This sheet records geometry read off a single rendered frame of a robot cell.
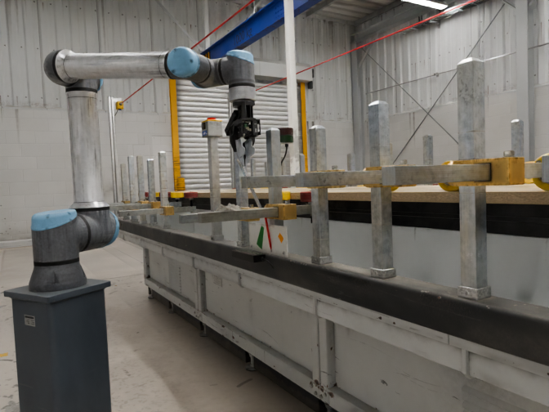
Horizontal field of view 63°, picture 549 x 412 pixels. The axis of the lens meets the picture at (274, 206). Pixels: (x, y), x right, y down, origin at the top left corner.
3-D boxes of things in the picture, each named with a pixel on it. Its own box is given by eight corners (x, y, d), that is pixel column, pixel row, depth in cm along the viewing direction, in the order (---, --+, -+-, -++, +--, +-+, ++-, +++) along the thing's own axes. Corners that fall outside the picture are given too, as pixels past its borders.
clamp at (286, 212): (283, 220, 143) (283, 204, 143) (263, 218, 155) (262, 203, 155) (298, 218, 146) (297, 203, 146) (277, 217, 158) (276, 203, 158)
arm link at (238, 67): (231, 57, 157) (257, 53, 153) (234, 93, 157) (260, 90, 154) (219, 50, 148) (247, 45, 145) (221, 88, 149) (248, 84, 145)
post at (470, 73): (476, 307, 86) (472, 55, 84) (461, 303, 89) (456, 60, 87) (488, 304, 88) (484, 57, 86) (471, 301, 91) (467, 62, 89)
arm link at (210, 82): (183, 57, 151) (216, 51, 146) (200, 65, 161) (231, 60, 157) (185, 86, 151) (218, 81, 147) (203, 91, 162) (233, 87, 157)
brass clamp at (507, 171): (506, 185, 78) (506, 156, 78) (442, 186, 90) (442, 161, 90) (527, 184, 81) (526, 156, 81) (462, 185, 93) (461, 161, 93)
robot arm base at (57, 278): (51, 293, 149) (48, 264, 149) (17, 289, 159) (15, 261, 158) (98, 282, 166) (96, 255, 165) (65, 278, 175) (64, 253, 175)
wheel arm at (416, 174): (397, 185, 69) (396, 162, 69) (380, 185, 72) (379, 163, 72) (566, 176, 95) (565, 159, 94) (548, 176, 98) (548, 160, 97)
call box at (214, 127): (207, 137, 190) (207, 118, 189) (202, 139, 196) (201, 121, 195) (223, 137, 193) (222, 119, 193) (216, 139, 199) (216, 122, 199)
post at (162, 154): (163, 234, 258) (159, 150, 255) (162, 234, 261) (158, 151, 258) (170, 234, 260) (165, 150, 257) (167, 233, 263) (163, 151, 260)
